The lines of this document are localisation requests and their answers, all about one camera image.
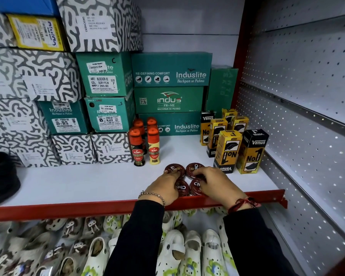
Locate person's right hand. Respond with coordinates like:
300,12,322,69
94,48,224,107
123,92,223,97
193,166,247,210

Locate white perforated shelving panel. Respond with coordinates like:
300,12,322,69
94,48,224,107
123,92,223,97
235,0,345,276

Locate group of yellow black polish boxes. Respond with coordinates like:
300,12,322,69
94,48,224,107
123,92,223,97
200,108,270,174

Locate person's left hand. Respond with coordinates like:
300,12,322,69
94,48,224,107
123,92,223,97
143,169,181,205

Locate red thread bracelet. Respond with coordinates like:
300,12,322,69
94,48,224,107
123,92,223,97
227,197,261,214

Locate stack of black white patterned boxes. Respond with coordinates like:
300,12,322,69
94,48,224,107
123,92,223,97
0,0,144,168

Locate yellow shoe box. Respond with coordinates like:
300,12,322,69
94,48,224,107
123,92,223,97
6,14,66,52

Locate pile of white printed clogs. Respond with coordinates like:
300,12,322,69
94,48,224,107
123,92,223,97
0,206,240,276

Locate blue shoe box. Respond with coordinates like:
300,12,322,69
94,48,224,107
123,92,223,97
0,0,60,16

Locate brown round shoe polish tin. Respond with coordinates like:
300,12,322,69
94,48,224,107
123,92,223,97
185,163,205,180
189,178,205,196
175,179,190,197
164,163,186,179

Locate silver beaded bracelet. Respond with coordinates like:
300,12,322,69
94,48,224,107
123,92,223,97
138,191,166,207

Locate stack of green shoe boxes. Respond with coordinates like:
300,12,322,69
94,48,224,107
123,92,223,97
38,52,239,137

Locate person's right forearm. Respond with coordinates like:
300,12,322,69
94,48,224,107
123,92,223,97
223,208,299,276

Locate white shelf with red edge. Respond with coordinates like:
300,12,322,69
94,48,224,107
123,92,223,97
0,134,288,222

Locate black rubber footwear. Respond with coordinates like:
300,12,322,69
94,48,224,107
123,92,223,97
0,152,21,207

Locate black liquid shoe polish bottle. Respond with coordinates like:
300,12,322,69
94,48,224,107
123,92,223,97
128,127,146,167
133,118,147,154

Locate person's left forearm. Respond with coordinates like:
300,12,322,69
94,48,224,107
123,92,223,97
103,199,165,276

